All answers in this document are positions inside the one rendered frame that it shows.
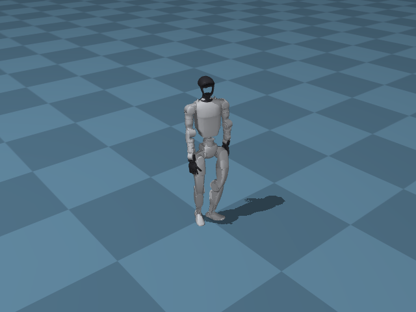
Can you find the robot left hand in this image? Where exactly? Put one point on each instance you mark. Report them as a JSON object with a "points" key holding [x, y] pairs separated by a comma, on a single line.
{"points": [[226, 146]]}

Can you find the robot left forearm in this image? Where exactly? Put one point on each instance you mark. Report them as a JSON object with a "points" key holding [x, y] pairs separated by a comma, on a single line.
{"points": [[227, 135]]}

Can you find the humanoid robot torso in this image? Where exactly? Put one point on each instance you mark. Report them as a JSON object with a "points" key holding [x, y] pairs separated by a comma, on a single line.
{"points": [[207, 120]]}

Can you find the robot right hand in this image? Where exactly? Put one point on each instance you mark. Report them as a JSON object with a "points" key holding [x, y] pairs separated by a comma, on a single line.
{"points": [[193, 166]]}

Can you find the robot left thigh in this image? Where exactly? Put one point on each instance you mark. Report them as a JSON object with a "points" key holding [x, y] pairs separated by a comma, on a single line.
{"points": [[222, 168]]}

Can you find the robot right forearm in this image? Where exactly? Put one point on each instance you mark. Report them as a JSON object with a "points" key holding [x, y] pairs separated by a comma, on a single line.
{"points": [[190, 145]]}

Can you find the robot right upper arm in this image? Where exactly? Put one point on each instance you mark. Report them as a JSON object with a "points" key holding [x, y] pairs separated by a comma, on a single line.
{"points": [[189, 110]]}

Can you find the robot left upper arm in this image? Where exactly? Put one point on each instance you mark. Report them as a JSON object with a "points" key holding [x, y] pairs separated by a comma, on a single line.
{"points": [[226, 122]]}

